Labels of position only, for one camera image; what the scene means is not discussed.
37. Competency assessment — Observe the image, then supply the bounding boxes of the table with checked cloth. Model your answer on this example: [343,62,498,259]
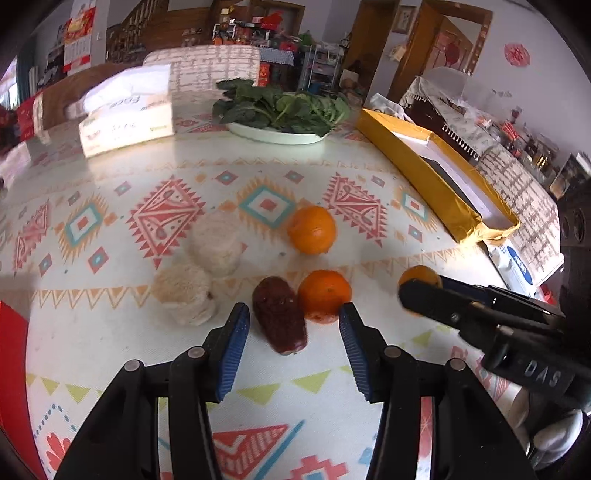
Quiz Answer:
[259,48,296,66]

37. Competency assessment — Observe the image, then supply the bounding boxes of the green spinach leaves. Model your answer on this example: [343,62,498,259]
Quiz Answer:
[213,78,352,134]

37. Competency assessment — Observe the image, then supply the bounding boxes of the dark red sweet potato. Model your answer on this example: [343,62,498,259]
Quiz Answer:
[252,276,308,355]

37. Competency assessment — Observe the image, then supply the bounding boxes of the white oval plate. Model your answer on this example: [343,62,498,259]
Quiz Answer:
[226,121,331,145]

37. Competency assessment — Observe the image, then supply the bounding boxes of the white blue wet wipes packet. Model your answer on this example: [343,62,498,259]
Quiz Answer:
[487,240,559,298]

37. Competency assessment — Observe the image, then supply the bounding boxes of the small oval yellowish orange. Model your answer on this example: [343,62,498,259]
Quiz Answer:
[398,265,443,296]

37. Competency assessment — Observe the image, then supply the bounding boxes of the white tissue box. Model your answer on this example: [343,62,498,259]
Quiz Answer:
[65,64,175,158]

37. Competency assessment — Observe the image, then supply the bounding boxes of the framed wall picture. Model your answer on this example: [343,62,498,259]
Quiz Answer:
[392,6,416,34]

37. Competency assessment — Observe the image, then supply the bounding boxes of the side table with lace cloth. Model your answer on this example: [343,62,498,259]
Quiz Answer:
[399,67,555,162]

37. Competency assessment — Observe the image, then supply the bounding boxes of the chair with brown patterned cover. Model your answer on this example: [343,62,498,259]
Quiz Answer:
[475,143,566,278]

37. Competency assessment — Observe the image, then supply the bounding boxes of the white cloth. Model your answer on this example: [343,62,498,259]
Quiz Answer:
[369,93,416,121]

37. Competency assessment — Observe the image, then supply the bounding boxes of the wooden chair back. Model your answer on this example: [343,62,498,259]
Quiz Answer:
[41,62,148,130]

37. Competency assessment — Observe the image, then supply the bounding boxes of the yellow taped cardboard box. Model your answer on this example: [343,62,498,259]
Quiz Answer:
[355,108,520,244]

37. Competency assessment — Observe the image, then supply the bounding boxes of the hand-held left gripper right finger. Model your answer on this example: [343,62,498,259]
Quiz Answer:
[338,302,539,480]

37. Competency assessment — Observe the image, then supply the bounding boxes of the small dark orange tangerine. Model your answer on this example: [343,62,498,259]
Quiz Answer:
[298,270,352,324]

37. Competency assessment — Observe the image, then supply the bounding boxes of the red wall calendar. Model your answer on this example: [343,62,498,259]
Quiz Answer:
[62,0,97,75]

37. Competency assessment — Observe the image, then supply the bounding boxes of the person's right hand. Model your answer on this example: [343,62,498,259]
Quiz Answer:
[505,388,585,462]

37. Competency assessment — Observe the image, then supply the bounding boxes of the large round orange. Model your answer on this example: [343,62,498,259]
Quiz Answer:
[287,206,337,254]

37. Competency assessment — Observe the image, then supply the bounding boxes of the wooden staircase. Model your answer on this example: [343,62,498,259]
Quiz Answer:
[106,0,218,61]

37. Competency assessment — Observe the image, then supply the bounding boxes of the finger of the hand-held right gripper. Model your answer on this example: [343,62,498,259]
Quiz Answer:
[398,278,502,354]
[438,275,565,326]

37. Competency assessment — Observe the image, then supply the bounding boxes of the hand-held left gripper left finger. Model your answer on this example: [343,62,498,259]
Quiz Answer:
[54,302,251,480]

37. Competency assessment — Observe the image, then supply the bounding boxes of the metal wire rack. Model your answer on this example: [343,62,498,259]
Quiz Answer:
[300,44,343,93]

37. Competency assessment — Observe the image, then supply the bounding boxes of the patterned chair back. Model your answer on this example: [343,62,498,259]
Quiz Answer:
[143,45,260,93]

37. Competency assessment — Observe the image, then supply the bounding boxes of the red paper wall decoration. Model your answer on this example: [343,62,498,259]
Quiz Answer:
[504,42,532,68]

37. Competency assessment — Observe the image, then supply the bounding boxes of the pale fluffy mushroom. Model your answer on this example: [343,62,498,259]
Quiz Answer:
[151,264,218,326]
[189,210,245,278]

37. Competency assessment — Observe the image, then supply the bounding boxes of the red box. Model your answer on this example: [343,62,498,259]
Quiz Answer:
[0,300,32,464]

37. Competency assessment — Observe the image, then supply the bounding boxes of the red paper packet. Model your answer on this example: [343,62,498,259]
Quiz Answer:
[16,92,47,139]

